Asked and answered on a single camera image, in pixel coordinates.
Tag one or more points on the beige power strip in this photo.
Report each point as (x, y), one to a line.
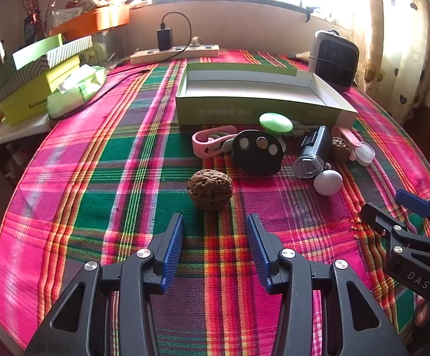
(152, 57)

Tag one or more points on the green mushroom-shaped knob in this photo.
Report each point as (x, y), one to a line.
(274, 122)

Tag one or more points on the small grey space heater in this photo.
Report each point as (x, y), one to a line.
(333, 63)

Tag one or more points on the black charger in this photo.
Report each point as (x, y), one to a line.
(165, 39)

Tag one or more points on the green tissue pack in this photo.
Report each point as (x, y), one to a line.
(78, 92)

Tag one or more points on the pink green plaid tablecloth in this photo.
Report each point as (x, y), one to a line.
(89, 193)

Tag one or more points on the white ball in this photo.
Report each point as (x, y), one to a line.
(328, 182)

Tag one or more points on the cream heart-print curtain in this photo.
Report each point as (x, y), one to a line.
(396, 44)

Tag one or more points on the orange box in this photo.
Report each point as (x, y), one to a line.
(100, 20)

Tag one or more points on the red flower branches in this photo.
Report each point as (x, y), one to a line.
(33, 11)

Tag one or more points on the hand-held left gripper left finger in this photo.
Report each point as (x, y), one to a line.
(172, 248)

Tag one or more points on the white ledge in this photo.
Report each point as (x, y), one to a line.
(11, 133)

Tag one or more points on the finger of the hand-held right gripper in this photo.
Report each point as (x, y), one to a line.
(380, 218)
(415, 202)

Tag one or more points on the black cylindrical device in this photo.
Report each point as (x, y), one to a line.
(313, 148)

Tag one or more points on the green cardboard box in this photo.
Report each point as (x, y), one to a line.
(237, 109)

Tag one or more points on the white striped box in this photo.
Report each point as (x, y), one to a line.
(70, 48)

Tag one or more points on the small clear jar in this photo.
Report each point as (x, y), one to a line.
(366, 154)

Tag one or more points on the brown walnut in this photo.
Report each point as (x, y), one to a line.
(340, 150)
(210, 190)

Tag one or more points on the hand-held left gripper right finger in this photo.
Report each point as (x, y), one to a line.
(259, 252)

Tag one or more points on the black oval button-cell case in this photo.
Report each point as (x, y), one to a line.
(254, 159)

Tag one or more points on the black window latch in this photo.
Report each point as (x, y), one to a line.
(308, 14)

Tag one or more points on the green box lid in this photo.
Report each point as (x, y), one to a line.
(33, 52)

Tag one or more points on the yellow-green box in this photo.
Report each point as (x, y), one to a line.
(26, 107)

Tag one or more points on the pink plastic clip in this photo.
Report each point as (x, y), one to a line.
(199, 144)
(346, 133)

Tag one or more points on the white plug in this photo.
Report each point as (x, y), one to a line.
(196, 42)

